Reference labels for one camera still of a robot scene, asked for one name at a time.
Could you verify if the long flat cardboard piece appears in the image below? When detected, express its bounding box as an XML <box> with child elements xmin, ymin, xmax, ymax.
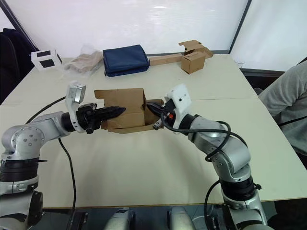
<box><xmin>147</xmin><ymin>53</ymin><xmax>184</xmax><ymax>67</ymax></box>

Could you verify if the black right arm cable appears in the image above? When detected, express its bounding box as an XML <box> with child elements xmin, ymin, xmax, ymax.
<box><xmin>160</xmin><ymin>111</ymin><xmax>243</xmax><ymax>161</ymax></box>

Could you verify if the white box with black squares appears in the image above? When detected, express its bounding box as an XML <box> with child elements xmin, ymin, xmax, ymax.
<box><xmin>31</xmin><ymin>47</ymin><xmax>63</xmax><ymax>71</ymax></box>

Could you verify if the dark window frame post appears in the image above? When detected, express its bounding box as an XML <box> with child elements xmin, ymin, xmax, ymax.
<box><xmin>228</xmin><ymin>0</ymin><xmax>253</xmax><ymax>55</ymax></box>

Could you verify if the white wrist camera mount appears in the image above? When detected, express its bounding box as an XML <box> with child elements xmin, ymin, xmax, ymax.
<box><xmin>164</xmin><ymin>83</ymin><xmax>193</xmax><ymax>135</ymax></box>
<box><xmin>65</xmin><ymin>80</ymin><xmax>87</xmax><ymax>134</ymax></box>

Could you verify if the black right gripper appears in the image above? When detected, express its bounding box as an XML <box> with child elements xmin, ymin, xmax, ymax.
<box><xmin>146</xmin><ymin>100</ymin><xmax>178</xmax><ymax>131</ymax></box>

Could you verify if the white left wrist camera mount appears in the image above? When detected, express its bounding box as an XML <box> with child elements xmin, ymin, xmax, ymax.
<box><xmin>65</xmin><ymin>80</ymin><xmax>87</xmax><ymax>134</ymax></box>

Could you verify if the person in grey sweater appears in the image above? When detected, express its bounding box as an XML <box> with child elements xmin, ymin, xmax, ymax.
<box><xmin>258</xmin><ymin>56</ymin><xmax>307</xmax><ymax>157</ymax></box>

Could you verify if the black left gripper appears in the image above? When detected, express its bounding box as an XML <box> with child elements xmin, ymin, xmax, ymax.
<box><xmin>76</xmin><ymin>103</ymin><xmax>127</xmax><ymax>135</ymax></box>

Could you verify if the cardboard box with raised flaps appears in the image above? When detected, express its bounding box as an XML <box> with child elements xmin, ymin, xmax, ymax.
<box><xmin>178</xmin><ymin>39</ymin><xmax>214</xmax><ymax>59</ymax></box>

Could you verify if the black chair with dark jacket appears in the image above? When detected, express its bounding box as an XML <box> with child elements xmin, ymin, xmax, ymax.
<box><xmin>0</xmin><ymin>28</ymin><xmax>39</xmax><ymax>104</ymax></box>

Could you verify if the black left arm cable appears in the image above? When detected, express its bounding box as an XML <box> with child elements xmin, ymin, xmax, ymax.
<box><xmin>24</xmin><ymin>95</ymin><xmax>77</xmax><ymax>209</ymax></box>

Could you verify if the navy blue fabric bag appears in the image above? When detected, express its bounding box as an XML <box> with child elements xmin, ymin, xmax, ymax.
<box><xmin>102</xmin><ymin>44</ymin><xmax>151</xmax><ymax>78</ymax></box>

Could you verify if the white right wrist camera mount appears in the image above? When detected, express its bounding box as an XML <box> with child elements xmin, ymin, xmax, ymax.
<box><xmin>164</xmin><ymin>83</ymin><xmax>193</xmax><ymax>135</ymax></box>

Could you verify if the clear plastic bag of cardboard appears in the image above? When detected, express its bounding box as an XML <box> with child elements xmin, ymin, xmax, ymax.
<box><xmin>60</xmin><ymin>44</ymin><xmax>104</xmax><ymax>78</ymax></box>

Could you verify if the brown cardboard box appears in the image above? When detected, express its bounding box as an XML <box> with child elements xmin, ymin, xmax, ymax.
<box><xmin>94</xmin><ymin>88</ymin><xmax>166</xmax><ymax>135</ymax></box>

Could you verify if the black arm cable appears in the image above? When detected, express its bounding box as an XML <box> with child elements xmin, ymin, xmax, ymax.
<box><xmin>160</xmin><ymin>111</ymin><xmax>243</xmax><ymax>161</ymax></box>
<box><xmin>24</xmin><ymin>95</ymin><xmax>77</xmax><ymax>209</ymax></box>

